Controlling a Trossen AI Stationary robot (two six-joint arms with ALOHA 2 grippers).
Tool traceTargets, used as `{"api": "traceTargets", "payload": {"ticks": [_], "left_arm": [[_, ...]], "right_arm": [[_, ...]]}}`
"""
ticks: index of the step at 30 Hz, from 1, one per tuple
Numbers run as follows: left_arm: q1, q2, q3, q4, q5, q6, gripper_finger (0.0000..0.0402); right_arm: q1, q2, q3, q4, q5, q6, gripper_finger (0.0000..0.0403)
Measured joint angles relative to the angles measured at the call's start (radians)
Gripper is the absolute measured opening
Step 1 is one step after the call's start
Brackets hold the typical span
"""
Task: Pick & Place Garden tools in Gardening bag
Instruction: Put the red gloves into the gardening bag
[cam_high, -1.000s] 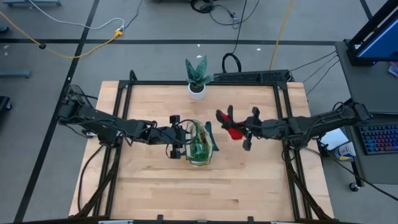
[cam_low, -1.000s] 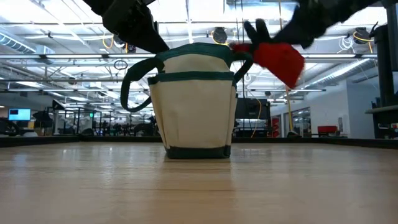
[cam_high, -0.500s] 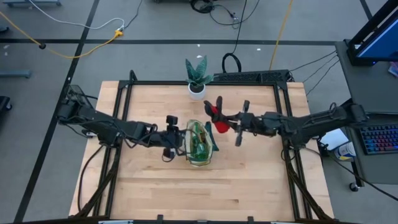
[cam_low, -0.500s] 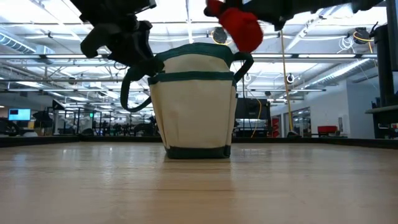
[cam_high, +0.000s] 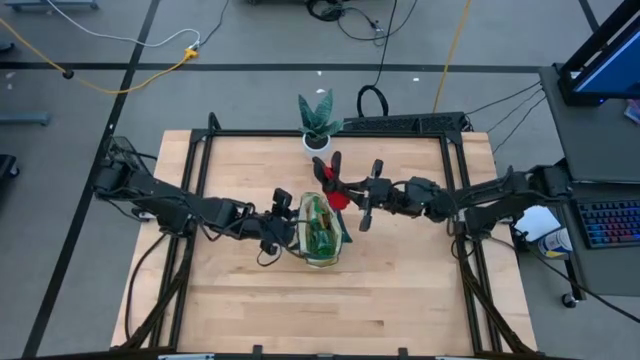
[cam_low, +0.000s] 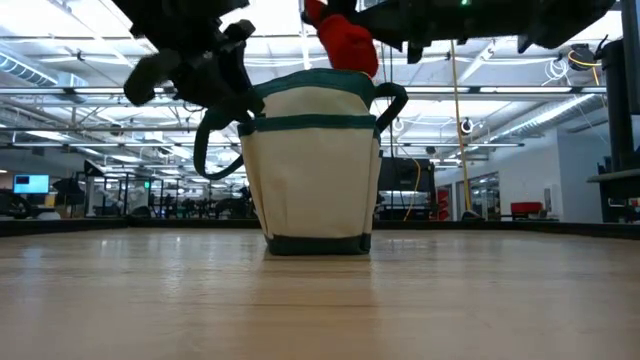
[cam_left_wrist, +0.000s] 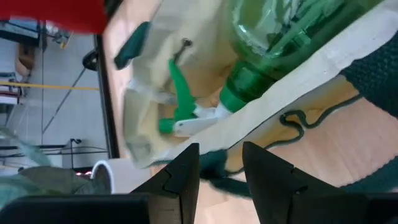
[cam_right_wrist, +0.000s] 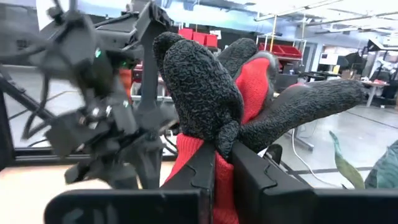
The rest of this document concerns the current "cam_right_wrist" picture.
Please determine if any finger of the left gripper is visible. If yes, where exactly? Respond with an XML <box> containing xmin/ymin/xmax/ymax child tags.
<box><xmin>63</xmin><ymin>158</ymin><xmax>110</xmax><ymax>185</ymax></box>
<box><xmin>134</xmin><ymin>136</ymin><xmax>163</xmax><ymax>190</ymax></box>

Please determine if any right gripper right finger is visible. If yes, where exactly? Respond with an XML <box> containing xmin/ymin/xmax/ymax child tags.
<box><xmin>231</xmin><ymin>141</ymin><xmax>398</xmax><ymax>224</ymax></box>

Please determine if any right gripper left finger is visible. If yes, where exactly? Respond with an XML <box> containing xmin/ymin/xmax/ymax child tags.
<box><xmin>44</xmin><ymin>142</ymin><xmax>216</xmax><ymax>224</ymax></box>

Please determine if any red and black gardening glove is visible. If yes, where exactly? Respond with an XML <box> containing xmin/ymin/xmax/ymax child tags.
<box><xmin>152</xmin><ymin>30</ymin><xmax>367</xmax><ymax>224</ymax></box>

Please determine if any snake plant in white pot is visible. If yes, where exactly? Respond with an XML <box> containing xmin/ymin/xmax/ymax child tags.
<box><xmin>328</xmin><ymin>130</ymin><xmax>398</xmax><ymax>190</ymax></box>

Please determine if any red bin shelf unit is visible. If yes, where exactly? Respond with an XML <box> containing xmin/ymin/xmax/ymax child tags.
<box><xmin>257</xmin><ymin>42</ymin><xmax>303</xmax><ymax>60</ymax></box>
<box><xmin>177</xmin><ymin>27</ymin><xmax>219</xmax><ymax>49</ymax></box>

